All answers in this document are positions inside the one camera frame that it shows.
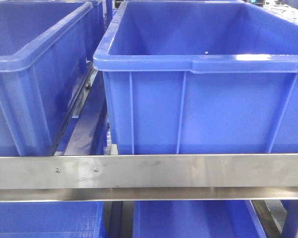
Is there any steel shelf front beam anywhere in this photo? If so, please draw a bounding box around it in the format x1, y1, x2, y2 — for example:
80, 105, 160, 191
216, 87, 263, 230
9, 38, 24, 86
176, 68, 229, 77
0, 154, 298, 202

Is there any blue bin upper right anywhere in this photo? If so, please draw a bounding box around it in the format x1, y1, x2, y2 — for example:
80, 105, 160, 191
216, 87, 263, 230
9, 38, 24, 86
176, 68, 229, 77
94, 0, 298, 155

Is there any blue bin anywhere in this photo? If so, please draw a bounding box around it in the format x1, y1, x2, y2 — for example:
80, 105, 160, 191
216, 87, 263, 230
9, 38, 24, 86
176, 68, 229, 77
0, 0, 104, 156
0, 202, 107, 238
94, 0, 298, 155
133, 200, 266, 238

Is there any blue bin lower middle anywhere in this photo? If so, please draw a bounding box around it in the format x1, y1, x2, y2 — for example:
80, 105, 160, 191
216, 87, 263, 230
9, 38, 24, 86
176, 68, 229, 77
133, 200, 266, 238

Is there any blue bin lower left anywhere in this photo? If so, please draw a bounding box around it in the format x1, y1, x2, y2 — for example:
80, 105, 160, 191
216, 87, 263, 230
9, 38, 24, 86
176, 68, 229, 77
0, 202, 107, 238

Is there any blue bin upper left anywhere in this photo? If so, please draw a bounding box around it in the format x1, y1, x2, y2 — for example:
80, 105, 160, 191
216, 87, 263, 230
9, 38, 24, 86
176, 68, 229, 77
0, 0, 104, 156

